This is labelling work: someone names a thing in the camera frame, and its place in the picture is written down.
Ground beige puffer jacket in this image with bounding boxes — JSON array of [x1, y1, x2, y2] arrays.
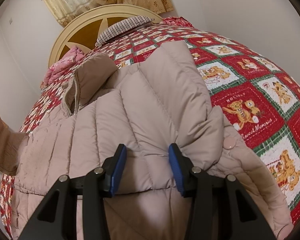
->
[[11, 41, 292, 239]]

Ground person's beige sleeve forearm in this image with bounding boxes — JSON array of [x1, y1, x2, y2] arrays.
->
[[0, 117, 29, 176]]

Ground red teddy bear patchwork bedspread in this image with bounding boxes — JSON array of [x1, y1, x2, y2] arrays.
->
[[0, 24, 300, 238]]

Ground pink floral pillow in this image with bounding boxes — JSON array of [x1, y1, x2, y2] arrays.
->
[[40, 46, 85, 89]]

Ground cream round wooden headboard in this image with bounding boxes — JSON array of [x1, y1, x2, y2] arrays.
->
[[48, 4, 162, 66]]

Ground red folded blanket at headboard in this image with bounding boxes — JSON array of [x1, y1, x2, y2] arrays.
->
[[160, 17, 193, 28]]

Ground striped pillow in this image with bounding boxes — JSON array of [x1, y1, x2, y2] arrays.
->
[[95, 16, 154, 47]]

